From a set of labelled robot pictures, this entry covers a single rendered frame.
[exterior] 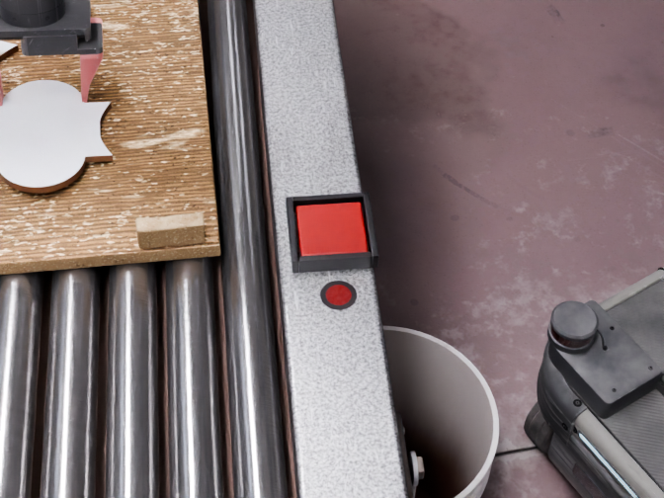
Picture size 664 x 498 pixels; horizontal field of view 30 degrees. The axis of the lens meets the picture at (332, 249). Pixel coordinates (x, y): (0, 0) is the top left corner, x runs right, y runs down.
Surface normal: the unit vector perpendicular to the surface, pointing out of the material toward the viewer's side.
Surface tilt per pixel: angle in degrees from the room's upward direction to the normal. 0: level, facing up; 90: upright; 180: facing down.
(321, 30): 0
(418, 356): 87
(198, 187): 0
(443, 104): 0
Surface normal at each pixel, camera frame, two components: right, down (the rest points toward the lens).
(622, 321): 0.02, -0.63
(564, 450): -0.84, 0.41
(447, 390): -0.67, 0.53
